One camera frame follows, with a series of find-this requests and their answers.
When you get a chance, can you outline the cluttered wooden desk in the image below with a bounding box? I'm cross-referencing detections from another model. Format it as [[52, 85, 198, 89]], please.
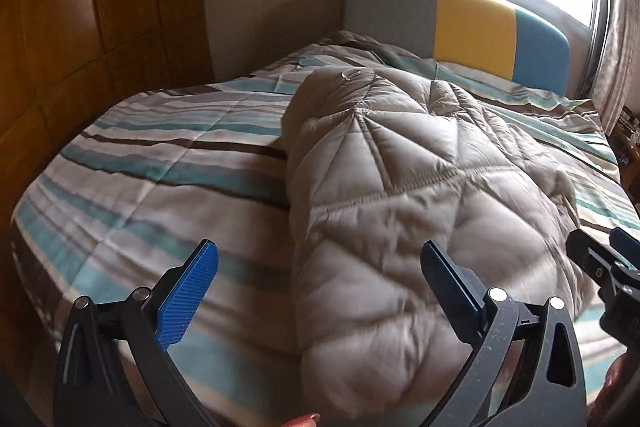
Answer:
[[611, 106, 640, 170]]

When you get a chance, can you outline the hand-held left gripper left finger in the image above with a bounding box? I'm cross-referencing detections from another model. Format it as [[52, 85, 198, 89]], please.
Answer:
[[52, 238, 221, 427]]

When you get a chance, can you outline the person's left hand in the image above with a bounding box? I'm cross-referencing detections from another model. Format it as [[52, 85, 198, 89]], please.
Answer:
[[281, 412, 322, 427]]

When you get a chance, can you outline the beige quilted down jacket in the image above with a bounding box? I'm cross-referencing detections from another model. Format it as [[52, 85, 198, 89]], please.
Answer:
[[281, 67, 589, 424]]

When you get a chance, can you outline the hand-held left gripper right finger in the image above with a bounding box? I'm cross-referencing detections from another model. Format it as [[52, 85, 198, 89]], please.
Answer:
[[420, 239, 588, 427]]

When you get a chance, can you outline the wooden wardrobe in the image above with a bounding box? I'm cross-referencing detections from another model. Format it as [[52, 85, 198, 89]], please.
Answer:
[[0, 0, 217, 268]]

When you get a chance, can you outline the person's right hand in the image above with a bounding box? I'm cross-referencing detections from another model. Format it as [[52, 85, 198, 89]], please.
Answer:
[[590, 351, 640, 427]]

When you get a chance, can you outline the striped duvet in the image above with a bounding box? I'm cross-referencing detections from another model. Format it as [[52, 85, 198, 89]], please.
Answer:
[[10, 32, 640, 414]]

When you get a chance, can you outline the grey yellow blue headboard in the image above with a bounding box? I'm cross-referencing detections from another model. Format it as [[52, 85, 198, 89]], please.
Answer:
[[341, 0, 571, 100]]

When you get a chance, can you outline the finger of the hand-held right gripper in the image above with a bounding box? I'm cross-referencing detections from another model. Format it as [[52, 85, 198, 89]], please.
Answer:
[[566, 228, 613, 280], [610, 226, 640, 264]]

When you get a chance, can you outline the beige patterned curtain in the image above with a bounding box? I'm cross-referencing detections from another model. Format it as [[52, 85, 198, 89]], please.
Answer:
[[590, 0, 640, 135]]

